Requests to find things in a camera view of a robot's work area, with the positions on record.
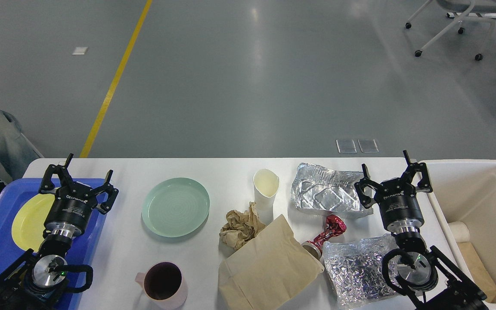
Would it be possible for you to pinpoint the crumpled aluminium foil sheet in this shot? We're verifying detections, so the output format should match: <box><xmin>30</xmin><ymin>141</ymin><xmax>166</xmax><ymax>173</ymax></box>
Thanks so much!
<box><xmin>322</xmin><ymin>234</ymin><xmax>398</xmax><ymax>310</ymax></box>

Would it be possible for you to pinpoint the pink mug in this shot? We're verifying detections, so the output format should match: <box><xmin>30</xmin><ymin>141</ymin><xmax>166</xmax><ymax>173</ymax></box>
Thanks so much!
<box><xmin>134</xmin><ymin>261</ymin><xmax>188</xmax><ymax>310</ymax></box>

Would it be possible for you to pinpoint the white paper cup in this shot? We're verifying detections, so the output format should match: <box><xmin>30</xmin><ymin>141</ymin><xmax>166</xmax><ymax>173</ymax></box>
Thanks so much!
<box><xmin>253</xmin><ymin>169</ymin><xmax>279</xmax><ymax>224</ymax></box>

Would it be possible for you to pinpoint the crumpled brown paper ball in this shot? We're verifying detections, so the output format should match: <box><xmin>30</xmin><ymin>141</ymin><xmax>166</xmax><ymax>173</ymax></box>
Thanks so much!
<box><xmin>219</xmin><ymin>201</ymin><xmax>267</xmax><ymax>251</ymax></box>

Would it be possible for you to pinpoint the white office chair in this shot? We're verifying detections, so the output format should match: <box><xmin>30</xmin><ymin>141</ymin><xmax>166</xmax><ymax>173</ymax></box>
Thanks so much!
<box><xmin>415</xmin><ymin>0</ymin><xmax>496</xmax><ymax>61</ymax></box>

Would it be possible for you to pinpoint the blue plastic tray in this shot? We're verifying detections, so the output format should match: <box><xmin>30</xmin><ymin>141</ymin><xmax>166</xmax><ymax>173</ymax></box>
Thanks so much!
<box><xmin>0</xmin><ymin>178</ymin><xmax>105</xmax><ymax>274</ymax></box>

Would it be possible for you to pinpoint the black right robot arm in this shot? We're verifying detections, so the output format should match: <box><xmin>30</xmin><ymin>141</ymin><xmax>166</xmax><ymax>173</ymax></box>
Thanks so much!
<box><xmin>354</xmin><ymin>151</ymin><xmax>487</xmax><ymax>310</ymax></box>

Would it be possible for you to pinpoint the yellow plate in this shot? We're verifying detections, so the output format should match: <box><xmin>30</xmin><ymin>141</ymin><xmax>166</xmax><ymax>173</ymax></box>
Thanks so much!
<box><xmin>11</xmin><ymin>194</ymin><xmax>54</xmax><ymax>252</ymax></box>

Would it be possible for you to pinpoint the crushed red can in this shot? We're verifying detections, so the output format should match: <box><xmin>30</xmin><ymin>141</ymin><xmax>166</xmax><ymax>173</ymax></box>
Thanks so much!
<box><xmin>301</xmin><ymin>214</ymin><xmax>347</xmax><ymax>260</ymax></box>

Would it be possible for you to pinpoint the aluminium foil tray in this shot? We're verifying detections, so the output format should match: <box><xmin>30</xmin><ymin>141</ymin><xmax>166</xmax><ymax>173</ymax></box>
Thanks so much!
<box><xmin>291</xmin><ymin>163</ymin><xmax>374</xmax><ymax>219</ymax></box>

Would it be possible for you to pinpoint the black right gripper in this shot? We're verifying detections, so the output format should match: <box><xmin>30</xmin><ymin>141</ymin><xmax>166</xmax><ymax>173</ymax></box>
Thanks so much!
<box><xmin>354</xmin><ymin>150</ymin><xmax>433</xmax><ymax>233</ymax></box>

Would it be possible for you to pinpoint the mint green plate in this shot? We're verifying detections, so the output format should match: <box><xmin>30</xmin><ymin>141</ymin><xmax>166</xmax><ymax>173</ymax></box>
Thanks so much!
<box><xmin>141</xmin><ymin>178</ymin><xmax>211</xmax><ymax>238</ymax></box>

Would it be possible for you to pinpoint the white table foot bar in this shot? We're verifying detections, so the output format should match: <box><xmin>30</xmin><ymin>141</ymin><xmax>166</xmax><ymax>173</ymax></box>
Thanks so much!
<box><xmin>446</xmin><ymin>12</ymin><xmax>496</xmax><ymax>19</ymax></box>

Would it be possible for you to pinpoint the brown paper bag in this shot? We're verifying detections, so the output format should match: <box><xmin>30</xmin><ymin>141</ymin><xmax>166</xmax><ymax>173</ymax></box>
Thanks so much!
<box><xmin>218</xmin><ymin>215</ymin><xmax>324</xmax><ymax>310</ymax></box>

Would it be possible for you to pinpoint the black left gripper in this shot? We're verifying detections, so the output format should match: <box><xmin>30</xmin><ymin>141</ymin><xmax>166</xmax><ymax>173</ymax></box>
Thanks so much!
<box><xmin>39</xmin><ymin>153</ymin><xmax>119</xmax><ymax>237</ymax></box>

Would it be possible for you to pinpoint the white cup in bin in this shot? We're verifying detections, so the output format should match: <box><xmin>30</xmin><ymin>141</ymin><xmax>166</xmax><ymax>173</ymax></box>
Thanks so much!
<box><xmin>447</xmin><ymin>220</ymin><xmax>471</xmax><ymax>243</ymax></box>

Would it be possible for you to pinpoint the white plastic bin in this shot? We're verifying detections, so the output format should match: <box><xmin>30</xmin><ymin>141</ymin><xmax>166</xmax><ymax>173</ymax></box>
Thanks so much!
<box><xmin>425</xmin><ymin>159</ymin><xmax>496</xmax><ymax>310</ymax></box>

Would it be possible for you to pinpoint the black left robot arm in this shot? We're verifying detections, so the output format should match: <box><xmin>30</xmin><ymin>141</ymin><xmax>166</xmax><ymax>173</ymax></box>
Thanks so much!
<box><xmin>0</xmin><ymin>154</ymin><xmax>119</xmax><ymax>310</ymax></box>

